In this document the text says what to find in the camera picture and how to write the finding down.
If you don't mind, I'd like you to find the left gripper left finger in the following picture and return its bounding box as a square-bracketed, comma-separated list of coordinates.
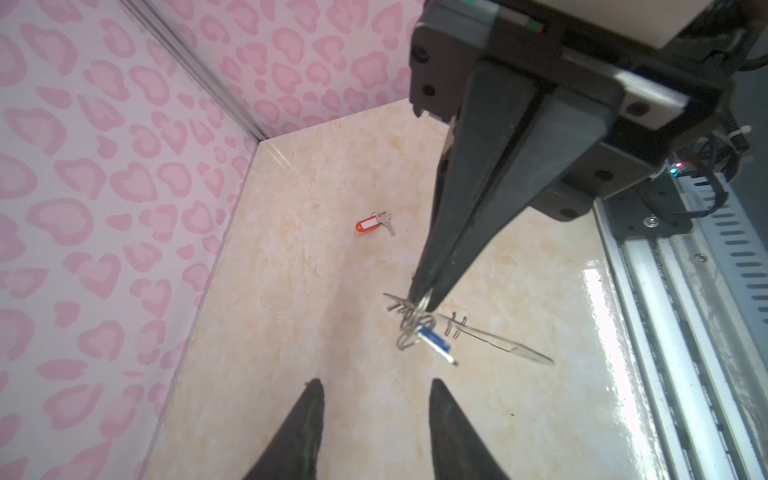
[244, 378, 325, 480]

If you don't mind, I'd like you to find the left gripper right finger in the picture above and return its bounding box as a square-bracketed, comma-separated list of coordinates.
[429, 378, 509, 480]

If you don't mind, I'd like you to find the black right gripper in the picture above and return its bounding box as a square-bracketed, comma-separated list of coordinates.
[408, 1, 730, 311]

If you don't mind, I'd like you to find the key with blue tag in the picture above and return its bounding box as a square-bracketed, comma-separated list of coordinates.
[395, 324, 459, 366]

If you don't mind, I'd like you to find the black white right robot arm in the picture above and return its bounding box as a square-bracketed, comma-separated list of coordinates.
[408, 1, 767, 312]

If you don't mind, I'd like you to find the key with red tag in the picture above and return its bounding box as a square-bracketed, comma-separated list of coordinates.
[355, 211, 396, 236]

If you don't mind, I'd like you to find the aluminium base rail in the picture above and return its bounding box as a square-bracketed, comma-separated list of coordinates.
[595, 166, 767, 479]

